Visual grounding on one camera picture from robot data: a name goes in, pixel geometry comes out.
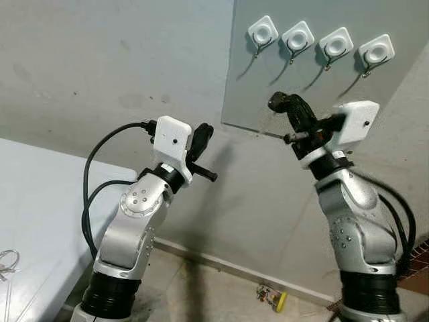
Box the silver two-key bunch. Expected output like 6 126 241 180
0 250 19 282

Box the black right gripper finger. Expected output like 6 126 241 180
288 96 316 131
280 101 304 133

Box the grey wall panel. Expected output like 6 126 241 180
221 0 429 152

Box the pale wall skirting board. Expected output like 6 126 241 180
153 238 339 308

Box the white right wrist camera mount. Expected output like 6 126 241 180
300 101 380 168

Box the small yellow floor object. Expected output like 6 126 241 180
257 284 288 313

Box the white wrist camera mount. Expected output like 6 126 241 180
300 101 380 168
151 115 196 183

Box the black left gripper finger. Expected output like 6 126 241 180
196 123 215 163
189 123 207 162

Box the white square wall hook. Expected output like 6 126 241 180
280 21 316 66
318 27 355 71
247 15 279 58
357 34 396 78

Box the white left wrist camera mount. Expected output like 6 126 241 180
151 115 196 183

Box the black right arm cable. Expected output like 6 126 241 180
362 171 418 277

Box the black-headed key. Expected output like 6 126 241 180
268 92 288 113

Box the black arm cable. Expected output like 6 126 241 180
82 119 159 259
362 171 418 277

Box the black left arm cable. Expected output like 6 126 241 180
82 119 159 259

